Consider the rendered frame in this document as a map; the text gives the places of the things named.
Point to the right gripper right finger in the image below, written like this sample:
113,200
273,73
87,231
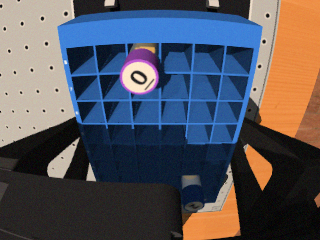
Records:
295,175

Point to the blue grid rack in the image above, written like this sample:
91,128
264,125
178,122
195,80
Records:
161,122

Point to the white perforated base plate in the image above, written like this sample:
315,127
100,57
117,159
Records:
34,93

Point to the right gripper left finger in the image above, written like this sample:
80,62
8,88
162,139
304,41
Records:
33,153

